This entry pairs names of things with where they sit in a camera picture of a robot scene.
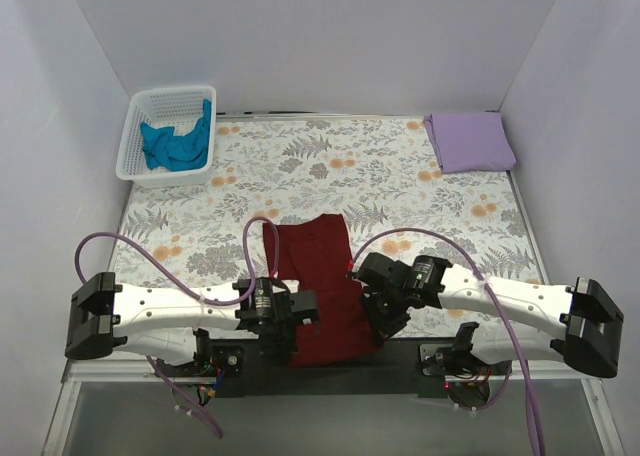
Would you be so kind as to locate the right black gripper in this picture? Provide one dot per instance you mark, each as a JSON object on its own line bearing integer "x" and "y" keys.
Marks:
{"x": 386, "y": 313}

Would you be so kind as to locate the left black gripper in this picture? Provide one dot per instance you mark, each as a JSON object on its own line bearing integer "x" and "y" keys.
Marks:
{"x": 279, "y": 341}

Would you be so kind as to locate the dark red t-shirt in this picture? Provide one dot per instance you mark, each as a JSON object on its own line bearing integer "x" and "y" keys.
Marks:
{"x": 317, "y": 255}

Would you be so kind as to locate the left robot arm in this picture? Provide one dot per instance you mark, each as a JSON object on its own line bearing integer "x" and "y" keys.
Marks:
{"x": 175, "y": 326}

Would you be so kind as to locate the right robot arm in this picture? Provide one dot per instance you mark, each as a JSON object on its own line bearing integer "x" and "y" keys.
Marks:
{"x": 578, "y": 325}

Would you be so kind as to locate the floral table mat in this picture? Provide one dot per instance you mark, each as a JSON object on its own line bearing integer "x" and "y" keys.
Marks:
{"x": 380, "y": 175}

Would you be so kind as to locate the folded purple t-shirt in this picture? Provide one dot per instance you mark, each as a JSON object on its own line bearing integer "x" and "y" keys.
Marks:
{"x": 465, "y": 142}

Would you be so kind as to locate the teal t-shirt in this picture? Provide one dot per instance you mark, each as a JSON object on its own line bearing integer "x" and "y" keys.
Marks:
{"x": 176, "y": 153}

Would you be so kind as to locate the white plastic basket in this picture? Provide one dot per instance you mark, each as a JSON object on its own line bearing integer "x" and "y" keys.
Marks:
{"x": 177, "y": 110}

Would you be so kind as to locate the aluminium front rail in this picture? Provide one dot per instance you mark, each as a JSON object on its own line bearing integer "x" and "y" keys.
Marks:
{"x": 100, "y": 371}

